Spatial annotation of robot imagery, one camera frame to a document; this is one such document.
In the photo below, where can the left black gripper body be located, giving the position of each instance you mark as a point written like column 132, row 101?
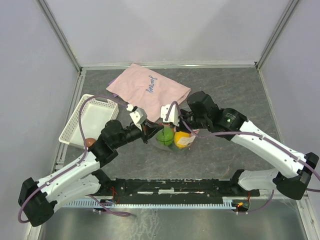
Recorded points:
column 144, row 133

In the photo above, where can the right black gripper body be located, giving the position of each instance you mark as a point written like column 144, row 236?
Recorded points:
column 187, row 122

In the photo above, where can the yellow lemon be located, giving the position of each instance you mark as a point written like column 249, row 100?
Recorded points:
column 183, row 139

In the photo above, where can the green apple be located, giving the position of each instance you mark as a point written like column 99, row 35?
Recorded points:
column 165, row 137

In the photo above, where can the clear zip top bag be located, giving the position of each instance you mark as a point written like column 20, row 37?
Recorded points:
column 172, row 147

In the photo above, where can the white perforated plastic basket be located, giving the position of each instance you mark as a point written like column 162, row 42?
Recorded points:
column 95, row 114

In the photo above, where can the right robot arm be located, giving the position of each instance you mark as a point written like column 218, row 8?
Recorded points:
column 292, row 170

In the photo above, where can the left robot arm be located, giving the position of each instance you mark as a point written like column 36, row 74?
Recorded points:
column 40, row 199

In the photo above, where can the pink cloth with lettering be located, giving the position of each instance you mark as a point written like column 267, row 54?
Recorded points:
column 148, row 90

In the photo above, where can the brown egg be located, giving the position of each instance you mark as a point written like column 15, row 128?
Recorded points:
column 89, row 142

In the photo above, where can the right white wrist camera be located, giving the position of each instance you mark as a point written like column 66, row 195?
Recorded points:
column 170, row 114

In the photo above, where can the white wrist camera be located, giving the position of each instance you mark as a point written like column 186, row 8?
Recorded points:
column 170, row 114
column 137, row 114

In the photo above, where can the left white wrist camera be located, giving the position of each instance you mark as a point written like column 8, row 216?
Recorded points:
column 137, row 114

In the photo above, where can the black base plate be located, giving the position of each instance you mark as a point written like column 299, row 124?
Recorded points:
column 172, row 191

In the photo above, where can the light blue cable duct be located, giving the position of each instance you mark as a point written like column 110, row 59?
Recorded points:
column 91, row 203

